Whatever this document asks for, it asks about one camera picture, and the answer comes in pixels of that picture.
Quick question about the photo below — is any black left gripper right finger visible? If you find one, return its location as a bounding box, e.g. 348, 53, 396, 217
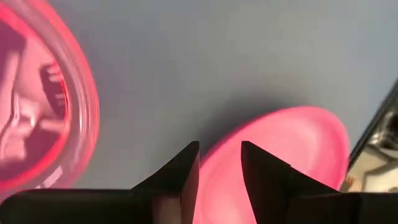
241, 140, 398, 224

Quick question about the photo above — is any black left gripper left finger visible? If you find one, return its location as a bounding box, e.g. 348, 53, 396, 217
0, 141, 200, 224

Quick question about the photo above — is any black table edge frame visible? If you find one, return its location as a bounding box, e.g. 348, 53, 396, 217
340, 77, 398, 194

